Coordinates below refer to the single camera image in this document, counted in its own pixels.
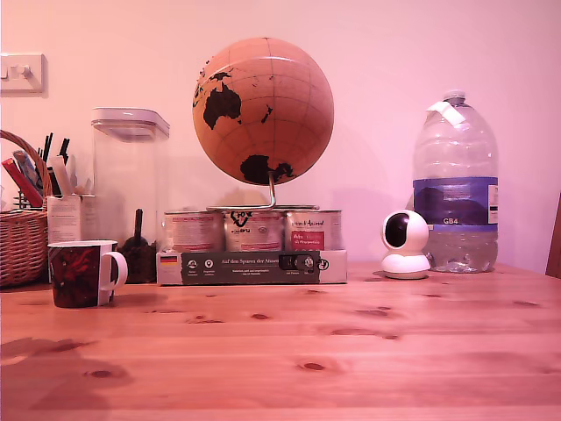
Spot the small white round camera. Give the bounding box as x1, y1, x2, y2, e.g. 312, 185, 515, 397
380, 209, 433, 281

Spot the large clear water bottle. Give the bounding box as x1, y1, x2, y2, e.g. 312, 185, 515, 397
411, 89, 500, 274

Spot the red packet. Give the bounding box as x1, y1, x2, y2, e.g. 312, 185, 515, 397
1, 158, 45, 208

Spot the tin can with red label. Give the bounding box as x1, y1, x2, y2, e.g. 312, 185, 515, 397
284, 209, 344, 253
164, 210, 225, 253
223, 209, 287, 253

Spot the cork globe on metal stand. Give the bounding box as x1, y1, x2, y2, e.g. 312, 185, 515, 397
191, 37, 335, 212

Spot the white wall light switch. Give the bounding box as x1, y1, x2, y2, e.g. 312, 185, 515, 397
0, 53, 46, 96

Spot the black scoop with coffee beans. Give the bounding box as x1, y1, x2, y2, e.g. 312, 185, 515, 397
117, 208, 160, 284

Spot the wicker basket with handle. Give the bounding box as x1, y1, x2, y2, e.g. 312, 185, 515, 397
0, 129, 53, 289

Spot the clear jar with lid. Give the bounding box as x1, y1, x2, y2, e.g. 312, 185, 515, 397
90, 107, 171, 284

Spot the dark red patterned mug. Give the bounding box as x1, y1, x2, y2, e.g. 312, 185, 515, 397
46, 239, 129, 309

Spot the cardboard can tray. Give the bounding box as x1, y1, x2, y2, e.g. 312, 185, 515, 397
156, 248, 349, 287

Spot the white carton box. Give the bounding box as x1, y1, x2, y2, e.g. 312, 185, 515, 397
46, 194, 96, 245

